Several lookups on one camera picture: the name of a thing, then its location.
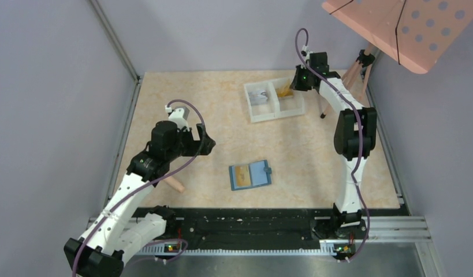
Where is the teal card holder wallet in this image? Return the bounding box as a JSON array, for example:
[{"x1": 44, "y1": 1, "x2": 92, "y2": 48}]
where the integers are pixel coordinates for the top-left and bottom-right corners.
[{"x1": 228, "y1": 159, "x2": 273, "y2": 191}]

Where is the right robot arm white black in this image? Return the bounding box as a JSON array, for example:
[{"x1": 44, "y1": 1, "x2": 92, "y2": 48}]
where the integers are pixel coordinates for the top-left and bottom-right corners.
[{"x1": 290, "y1": 50, "x2": 377, "y2": 230}]

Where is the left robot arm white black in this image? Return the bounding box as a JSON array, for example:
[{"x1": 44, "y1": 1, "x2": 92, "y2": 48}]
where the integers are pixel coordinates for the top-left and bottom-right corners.
[{"x1": 64, "y1": 121, "x2": 215, "y2": 276}]

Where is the silver card in tray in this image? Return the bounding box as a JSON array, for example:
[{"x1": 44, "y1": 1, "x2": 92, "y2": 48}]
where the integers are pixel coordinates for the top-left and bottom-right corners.
[{"x1": 248, "y1": 89, "x2": 269, "y2": 106}]

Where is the beige wooden peg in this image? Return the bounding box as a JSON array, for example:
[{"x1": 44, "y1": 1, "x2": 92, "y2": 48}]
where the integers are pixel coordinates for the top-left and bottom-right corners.
[{"x1": 163, "y1": 176, "x2": 185, "y2": 193}]

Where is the white two-compartment tray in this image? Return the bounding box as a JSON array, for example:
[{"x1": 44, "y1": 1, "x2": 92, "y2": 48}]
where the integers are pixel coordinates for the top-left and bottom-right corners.
[{"x1": 244, "y1": 77, "x2": 306, "y2": 123}]

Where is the pink tripod stand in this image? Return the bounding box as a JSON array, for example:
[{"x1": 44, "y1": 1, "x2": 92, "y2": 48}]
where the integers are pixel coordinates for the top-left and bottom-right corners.
[{"x1": 318, "y1": 43, "x2": 375, "y2": 118}]

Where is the pink perforated board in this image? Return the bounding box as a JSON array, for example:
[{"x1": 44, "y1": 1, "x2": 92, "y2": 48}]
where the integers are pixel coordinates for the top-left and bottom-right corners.
[{"x1": 322, "y1": 0, "x2": 473, "y2": 74}]

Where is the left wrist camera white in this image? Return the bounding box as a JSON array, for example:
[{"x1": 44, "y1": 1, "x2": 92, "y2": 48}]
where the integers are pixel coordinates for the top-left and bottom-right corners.
[{"x1": 165, "y1": 106, "x2": 189, "y2": 130}]

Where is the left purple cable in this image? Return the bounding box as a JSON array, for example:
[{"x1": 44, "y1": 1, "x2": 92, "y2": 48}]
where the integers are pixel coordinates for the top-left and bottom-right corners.
[{"x1": 70, "y1": 99, "x2": 206, "y2": 277}]

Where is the purple cable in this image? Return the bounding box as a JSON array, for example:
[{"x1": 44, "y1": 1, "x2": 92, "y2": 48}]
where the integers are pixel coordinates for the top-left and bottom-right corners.
[
  {"x1": 70, "y1": 99, "x2": 206, "y2": 277},
  {"x1": 295, "y1": 28, "x2": 371, "y2": 245}
]

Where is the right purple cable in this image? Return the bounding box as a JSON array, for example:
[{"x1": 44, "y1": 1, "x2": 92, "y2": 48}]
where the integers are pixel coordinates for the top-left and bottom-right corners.
[{"x1": 295, "y1": 28, "x2": 371, "y2": 245}]

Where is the grey slotted cable duct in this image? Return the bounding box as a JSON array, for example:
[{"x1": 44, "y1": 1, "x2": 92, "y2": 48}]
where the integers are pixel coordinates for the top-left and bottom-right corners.
[{"x1": 136, "y1": 241, "x2": 355, "y2": 257}]

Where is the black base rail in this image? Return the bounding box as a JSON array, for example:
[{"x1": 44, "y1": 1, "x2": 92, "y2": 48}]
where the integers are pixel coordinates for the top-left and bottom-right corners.
[{"x1": 129, "y1": 206, "x2": 409, "y2": 252}]

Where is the aluminium frame post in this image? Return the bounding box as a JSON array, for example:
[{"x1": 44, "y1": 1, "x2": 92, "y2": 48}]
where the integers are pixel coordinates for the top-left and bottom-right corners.
[{"x1": 86, "y1": 0, "x2": 141, "y2": 84}]

